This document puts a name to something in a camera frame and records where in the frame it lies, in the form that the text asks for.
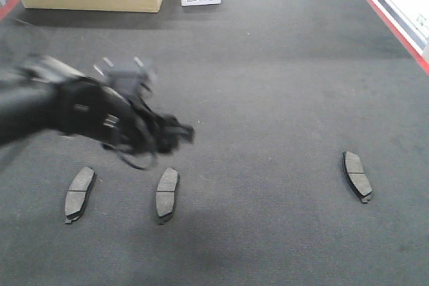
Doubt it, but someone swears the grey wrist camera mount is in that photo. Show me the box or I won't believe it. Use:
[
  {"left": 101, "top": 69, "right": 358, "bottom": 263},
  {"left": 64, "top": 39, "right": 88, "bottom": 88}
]
[{"left": 93, "top": 56, "right": 157, "bottom": 98}]

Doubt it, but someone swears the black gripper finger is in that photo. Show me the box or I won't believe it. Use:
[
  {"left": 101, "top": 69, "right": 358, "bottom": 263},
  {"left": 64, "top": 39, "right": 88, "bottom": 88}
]
[{"left": 157, "top": 115, "right": 195, "bottom": 153}]

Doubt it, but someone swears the grey brake pad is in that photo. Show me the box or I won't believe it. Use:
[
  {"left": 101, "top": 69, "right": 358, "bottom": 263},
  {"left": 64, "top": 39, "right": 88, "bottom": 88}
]
[
  {"left": 64, "top": 167, "right": 97, "bottom": 224},
  {"left": 343, "top": 151, "right": 373, "bottom": 204},
  {"left": 156, "top": 167, "right": 180, "bottom": 224}
]

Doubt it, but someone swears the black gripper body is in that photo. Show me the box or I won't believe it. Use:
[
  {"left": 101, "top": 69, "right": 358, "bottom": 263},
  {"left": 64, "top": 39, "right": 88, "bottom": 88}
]
[{"left": 60, "top": 76, "right": 162, "bottom": 153}]

